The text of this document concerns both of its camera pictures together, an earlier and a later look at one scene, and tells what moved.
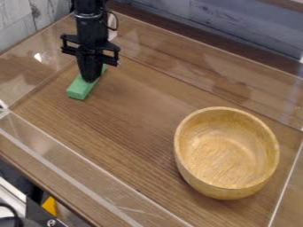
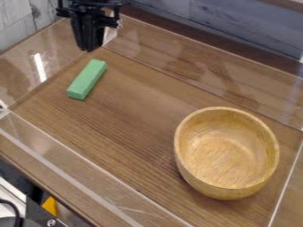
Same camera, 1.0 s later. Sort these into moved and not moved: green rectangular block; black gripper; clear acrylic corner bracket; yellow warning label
Moved: black gripper
Not moved: green rectangular block; clear acrylic corner bracket; yellow warning label
